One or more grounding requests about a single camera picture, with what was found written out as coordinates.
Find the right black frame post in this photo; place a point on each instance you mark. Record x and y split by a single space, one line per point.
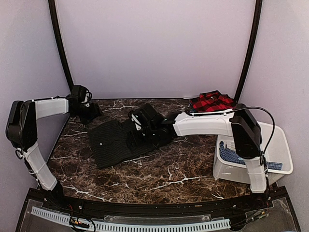
250 49

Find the blue checked shirt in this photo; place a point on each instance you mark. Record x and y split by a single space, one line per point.
231 156

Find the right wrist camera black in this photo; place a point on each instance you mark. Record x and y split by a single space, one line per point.
146 116

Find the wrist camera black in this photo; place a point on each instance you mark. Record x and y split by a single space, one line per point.
79 93
146 116

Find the black frame post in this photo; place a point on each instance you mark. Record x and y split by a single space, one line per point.
250 49
59 43

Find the white plastic bin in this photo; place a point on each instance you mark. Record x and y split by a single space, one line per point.
277 151

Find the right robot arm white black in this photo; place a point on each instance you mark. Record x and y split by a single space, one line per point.
239 124

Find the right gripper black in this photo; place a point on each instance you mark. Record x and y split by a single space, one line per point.
134 139

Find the dark pinstripe long sleeve shirt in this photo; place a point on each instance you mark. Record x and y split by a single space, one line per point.
113 142

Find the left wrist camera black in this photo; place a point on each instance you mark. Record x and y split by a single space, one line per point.
79 93

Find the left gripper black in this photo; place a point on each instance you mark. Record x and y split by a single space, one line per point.
96 111

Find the left black frame post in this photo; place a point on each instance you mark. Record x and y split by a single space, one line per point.
59 43

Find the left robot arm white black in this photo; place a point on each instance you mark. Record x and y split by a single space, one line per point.
21 131

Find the white slotted cable duct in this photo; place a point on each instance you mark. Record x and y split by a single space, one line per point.
102 226

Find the black curved front rail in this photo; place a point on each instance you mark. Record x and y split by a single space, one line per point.
230 207

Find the red black plaid shirt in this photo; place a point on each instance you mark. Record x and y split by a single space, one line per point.
211 102

